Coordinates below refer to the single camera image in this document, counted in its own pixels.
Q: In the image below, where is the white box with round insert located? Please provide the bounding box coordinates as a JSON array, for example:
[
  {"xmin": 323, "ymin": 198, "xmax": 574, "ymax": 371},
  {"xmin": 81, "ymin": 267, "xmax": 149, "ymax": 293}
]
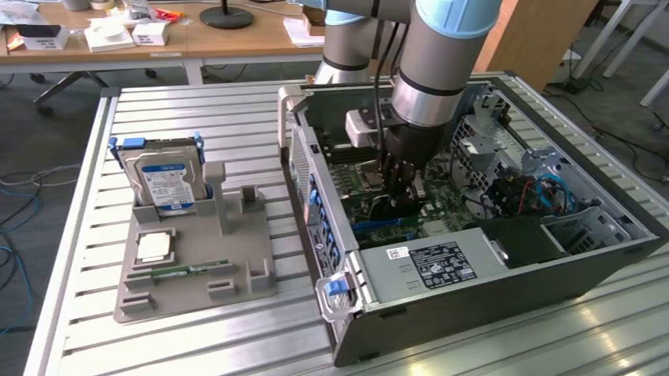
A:
[{"xmin": 83, "ymin": 20, "xmax": 137, "ymax": 54}]

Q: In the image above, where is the small white labelled box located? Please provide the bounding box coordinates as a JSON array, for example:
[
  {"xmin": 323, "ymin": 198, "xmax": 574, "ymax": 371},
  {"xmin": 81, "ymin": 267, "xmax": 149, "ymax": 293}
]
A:
[{"xmin": 131, "ymin": 21, "xmax": 171, "ymax": 47}]

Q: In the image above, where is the wooden desk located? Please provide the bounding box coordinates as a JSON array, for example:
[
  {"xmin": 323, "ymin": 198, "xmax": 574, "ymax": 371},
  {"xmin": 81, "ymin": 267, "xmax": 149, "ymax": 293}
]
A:
[{"xmin": 0, "ymin": 0, "xmax": 474, "ymax": 85}]

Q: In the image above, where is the grey power supply unit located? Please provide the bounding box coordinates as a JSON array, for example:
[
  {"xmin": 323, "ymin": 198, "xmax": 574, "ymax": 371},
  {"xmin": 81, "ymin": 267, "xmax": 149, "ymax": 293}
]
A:
[{"xmin": 358, "ymin": 228, "xmax": 511, "ymax": 306}]

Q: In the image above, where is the white box with black lid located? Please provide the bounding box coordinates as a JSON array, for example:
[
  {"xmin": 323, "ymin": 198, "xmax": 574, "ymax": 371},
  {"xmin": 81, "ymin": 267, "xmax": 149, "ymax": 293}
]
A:
[{"xmin": 13, "ymin": 23, "xmax": 71, "ymax": 52}]

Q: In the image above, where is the large metal disk bay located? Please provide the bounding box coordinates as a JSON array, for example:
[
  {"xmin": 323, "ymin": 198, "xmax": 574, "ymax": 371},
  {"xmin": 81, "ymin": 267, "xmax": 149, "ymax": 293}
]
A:
[{"xmin": 447, "ymin": 114, "xmax": 529, "ymax": 189}]

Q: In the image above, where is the CPU socket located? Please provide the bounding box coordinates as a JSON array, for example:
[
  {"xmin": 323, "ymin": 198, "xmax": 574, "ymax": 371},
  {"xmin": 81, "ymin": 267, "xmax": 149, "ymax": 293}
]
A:
[{"xmin": 354, "ymin": 159, "xmax": 387, "ymax": 190}]

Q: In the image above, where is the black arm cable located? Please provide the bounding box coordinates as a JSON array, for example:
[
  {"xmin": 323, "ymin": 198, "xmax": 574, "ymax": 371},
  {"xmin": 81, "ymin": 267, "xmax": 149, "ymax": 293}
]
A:
[{"xmin": 371, "ymin": 21, "xmax": 410, "ymax": 173}]

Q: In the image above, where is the cardboard box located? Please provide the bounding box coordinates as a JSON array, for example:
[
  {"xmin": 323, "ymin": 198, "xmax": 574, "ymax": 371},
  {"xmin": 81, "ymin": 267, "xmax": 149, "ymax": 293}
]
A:
[{"xmin": 302, "ymin": 6, "xmax": 330, "ymax": 27}]

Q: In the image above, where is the red and black wire bundle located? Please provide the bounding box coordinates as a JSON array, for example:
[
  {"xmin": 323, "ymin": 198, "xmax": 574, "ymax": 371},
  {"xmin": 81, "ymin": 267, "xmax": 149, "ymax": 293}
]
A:
[{"xmin": 495, "ymin": 170, "xmax": 539, "ymax": 217}]

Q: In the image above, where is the blue floor cable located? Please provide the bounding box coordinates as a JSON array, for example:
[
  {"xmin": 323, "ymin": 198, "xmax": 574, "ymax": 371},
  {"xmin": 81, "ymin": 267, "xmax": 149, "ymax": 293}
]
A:
[{"xmin": 0, "ymin": 186, "xmax": 41, "ymax": 336}]

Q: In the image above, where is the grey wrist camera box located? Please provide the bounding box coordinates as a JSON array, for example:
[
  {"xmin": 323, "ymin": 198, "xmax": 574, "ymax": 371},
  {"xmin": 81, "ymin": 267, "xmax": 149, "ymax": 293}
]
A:
[{"xmin": 344, "ymin": 109, "xmax": 402, "ymax": 149}]

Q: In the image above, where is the green motherboard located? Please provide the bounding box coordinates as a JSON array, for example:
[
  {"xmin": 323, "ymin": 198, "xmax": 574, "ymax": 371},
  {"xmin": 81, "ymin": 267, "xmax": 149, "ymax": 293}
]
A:
[{"xmin": 315, "ymin": 135, "xmax": 474, "ymax": 250}]

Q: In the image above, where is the wooden cabinet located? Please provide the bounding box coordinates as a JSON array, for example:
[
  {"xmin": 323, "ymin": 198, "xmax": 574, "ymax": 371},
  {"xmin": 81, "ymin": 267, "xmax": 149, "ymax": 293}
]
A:
[{"xmin": 473, "ymin": 0, "xmax": 599, "ymax": 92}]

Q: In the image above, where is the small metal disk bay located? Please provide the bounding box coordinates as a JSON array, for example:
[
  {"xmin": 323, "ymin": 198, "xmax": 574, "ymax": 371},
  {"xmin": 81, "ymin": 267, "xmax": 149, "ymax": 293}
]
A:
[{"xmin": 539, "ymin": 206, "xmax": 633, "ymax": 256}]

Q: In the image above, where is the blue case latch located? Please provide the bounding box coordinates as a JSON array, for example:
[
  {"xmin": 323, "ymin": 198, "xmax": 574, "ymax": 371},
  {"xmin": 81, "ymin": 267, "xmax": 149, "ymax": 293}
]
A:
[{"xmin": 323, "ymin": 275, "xmax": 350, "ymax": 298}]

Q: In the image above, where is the black wheeled desk base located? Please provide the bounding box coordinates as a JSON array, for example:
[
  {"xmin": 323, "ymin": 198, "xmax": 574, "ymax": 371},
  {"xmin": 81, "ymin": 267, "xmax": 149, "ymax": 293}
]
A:
[{"xmin": 31, "ymin": 68, "xmax": 157, "ymax": 115}]

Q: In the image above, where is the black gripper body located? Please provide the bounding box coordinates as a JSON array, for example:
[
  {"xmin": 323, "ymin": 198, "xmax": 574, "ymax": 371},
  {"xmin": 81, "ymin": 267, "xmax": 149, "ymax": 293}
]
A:
[{"xmin": 383, "ymin": 123, "xmax": 449, "ymax": 172}]

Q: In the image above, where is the black floor power strip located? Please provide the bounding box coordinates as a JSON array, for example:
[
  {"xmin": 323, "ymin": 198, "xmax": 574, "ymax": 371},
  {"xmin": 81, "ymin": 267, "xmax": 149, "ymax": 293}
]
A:
[{"xmin": 542, "ymin": 76, "xmax": 586, "ymax": 97}]

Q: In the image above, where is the grey parts rack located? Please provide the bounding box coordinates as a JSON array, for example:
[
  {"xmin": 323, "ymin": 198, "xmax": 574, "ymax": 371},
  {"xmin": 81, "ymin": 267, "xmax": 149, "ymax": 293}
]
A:
[{"xmin": 112, "ymin": 161, "xmax": 278, "ymax": 327}]

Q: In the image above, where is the blue disk carrier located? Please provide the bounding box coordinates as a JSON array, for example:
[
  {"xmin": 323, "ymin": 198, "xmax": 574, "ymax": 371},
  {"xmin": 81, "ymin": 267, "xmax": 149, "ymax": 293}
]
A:
[{"xmin": 105, "ymin": 132, "xmax": 211, "ymax": 203}]

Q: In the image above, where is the green RAM stick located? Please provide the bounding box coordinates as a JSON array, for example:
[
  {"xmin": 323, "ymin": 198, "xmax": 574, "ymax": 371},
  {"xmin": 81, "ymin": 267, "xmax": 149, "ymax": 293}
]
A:
[{"xmin": 127, "ymin": 261, "xmax": 231, "ymax": 280}]

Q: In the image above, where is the grey open PC case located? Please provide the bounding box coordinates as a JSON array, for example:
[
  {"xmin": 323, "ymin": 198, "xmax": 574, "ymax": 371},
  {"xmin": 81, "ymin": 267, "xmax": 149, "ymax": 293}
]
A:
[{"xmin": 276, "ymin": 70, "xmax": 661, "ymax": 368}]

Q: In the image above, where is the blue expansion slot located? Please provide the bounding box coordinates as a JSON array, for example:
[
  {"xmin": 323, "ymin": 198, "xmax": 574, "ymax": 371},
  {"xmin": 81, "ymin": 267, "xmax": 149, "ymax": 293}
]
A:
[{"xmin": 350, "ymin": 219, "xmax": 415, "ymax": 233}]

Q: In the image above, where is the black air duct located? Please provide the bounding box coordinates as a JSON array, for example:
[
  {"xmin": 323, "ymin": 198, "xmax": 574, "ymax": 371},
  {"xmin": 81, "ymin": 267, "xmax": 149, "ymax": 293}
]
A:
[{"xmin": 475, "ymin": 216, "xmax": 571, "ymax": 270}]

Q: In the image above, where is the blue wire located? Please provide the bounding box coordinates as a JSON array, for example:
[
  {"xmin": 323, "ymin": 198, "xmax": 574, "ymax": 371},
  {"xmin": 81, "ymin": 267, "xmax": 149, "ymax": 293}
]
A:
[{"xmin": 537, "ymin": 173, "xmax": 578, "ymax": 215}]

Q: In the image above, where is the white paper stack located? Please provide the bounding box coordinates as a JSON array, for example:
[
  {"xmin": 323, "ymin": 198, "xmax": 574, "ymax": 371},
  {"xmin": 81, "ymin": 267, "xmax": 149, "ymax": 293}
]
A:
[{"xmin": 283, "ymin": 17, "xmax": 328, "ymax": 49}]

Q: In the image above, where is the white floor cable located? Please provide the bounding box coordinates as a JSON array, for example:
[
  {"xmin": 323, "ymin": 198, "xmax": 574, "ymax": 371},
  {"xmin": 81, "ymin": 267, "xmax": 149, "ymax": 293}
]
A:
[{"xmin": 0, "ymin": 163, "xmax": 80, "ymax": 188}]

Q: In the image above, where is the silver CPU chip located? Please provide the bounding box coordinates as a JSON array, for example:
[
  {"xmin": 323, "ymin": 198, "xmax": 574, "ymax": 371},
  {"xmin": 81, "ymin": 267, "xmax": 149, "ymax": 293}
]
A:
[{"xmin": 133, "ymin": 233, "xmax": 173, "ymax": 264}]

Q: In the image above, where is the black lamp base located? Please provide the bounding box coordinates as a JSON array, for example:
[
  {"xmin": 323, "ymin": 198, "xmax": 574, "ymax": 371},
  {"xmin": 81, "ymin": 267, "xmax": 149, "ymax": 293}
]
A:
[{"xmin": 199, "ymin": 0, "xmax": 256, "ymax": 30}]

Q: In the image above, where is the white table frame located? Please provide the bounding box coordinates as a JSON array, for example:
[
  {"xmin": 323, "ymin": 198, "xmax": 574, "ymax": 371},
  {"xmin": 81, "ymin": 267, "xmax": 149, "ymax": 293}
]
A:
[{"xmin": 571, "ymin": 0, "xmax": 669, "ymax": 107}]

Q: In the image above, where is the hard disk drive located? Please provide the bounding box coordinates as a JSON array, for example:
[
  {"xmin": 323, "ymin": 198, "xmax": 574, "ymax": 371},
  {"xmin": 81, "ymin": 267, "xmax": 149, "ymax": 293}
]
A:
[{"xmin": 115, "ymin": 139, "xmax": 203, "ymax": 217}]

